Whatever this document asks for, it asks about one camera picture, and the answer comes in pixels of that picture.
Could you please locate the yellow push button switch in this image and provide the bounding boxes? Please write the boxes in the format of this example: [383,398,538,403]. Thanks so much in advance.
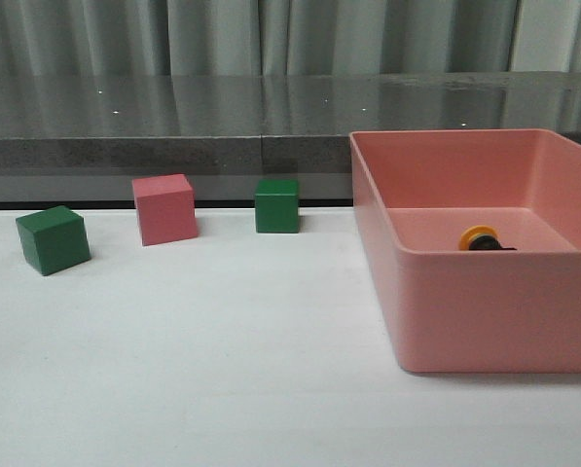
[458,225,516,251]

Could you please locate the right green cube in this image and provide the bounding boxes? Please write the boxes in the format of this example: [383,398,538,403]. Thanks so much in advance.
[255,179,300,234]

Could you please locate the green cube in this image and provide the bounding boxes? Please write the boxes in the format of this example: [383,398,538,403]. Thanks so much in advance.
[16,205,91,276]
[255,179,300,234]

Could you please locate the pink cube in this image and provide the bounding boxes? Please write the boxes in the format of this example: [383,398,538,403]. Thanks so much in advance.
[131,173,199,246]

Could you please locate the pink plastic bin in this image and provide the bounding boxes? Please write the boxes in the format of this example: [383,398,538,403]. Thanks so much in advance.
[349,129,581,373]

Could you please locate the left green cube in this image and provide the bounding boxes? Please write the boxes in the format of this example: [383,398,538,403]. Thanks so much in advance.
[16,205,91,276]

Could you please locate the grey stone counter ledge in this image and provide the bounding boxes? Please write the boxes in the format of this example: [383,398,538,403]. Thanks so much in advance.
[0,72,581,209]

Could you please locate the grey curtain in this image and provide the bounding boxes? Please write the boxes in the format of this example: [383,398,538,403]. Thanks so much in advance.
[0,1,581,76]

